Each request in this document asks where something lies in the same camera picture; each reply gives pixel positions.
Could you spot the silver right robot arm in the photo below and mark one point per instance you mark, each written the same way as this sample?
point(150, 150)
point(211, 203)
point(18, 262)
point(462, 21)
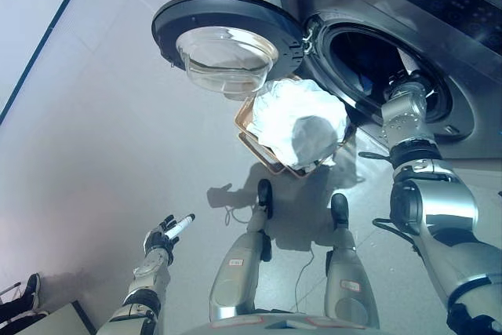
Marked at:
point(443, 209)

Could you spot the black white sneaker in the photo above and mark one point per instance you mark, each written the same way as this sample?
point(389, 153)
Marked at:
point(33, 292)

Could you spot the round glass washer door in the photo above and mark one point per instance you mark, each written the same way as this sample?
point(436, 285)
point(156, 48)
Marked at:
point(219, 9)

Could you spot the silver right robot leg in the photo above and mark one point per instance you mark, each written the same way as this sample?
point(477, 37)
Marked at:
point(349, 272)

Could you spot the silver robot torso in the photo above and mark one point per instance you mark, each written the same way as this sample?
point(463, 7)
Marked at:
point(290, 323)

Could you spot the white clothing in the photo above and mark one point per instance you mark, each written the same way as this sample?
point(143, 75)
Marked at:
point(282, 107)

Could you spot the robot legs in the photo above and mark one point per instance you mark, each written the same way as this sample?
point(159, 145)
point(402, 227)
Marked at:
point(298, 276)

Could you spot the person's black trouser legs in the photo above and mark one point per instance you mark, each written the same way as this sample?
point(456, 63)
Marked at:
point(15, 311)

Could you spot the grey front-loading washing machine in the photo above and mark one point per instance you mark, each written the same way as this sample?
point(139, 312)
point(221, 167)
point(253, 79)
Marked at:
point(353, 5)

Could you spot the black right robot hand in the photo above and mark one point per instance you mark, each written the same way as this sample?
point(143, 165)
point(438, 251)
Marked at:
point(404, 78)

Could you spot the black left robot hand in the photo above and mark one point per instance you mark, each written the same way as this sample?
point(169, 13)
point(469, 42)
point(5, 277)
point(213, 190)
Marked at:
point(158, 239)

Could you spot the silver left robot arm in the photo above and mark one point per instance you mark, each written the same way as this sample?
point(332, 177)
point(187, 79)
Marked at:
point(145, 276)

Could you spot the wicker laundry basket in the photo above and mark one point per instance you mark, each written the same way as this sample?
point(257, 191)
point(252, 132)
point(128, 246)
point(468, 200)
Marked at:
point(251, 131)

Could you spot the silver left robot leg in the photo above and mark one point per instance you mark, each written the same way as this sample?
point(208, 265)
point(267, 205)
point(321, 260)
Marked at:
point(235, 272)

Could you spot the silver robot leg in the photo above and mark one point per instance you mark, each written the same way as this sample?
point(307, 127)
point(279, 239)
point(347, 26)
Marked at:
point(235, 272)
point(349, 272)

